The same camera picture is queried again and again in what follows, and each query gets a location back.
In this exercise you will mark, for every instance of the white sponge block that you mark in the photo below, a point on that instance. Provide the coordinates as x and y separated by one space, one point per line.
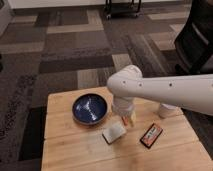
114 132

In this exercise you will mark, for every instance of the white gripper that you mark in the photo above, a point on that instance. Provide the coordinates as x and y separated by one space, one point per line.
123 106

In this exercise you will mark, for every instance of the blue ceramic bowl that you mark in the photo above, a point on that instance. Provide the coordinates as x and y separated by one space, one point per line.
89 109

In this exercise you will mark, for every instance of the black office chair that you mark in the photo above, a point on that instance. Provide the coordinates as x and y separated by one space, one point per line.
194 44

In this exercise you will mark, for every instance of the black wheeled cart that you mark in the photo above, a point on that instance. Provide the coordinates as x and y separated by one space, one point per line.
115 9

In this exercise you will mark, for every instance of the white paper cup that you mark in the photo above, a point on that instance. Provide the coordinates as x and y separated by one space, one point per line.
165 110

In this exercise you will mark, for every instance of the orange toy carrot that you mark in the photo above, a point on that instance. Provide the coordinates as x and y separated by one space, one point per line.
125 121

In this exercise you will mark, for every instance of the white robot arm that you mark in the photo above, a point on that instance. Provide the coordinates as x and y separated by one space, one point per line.
192 92

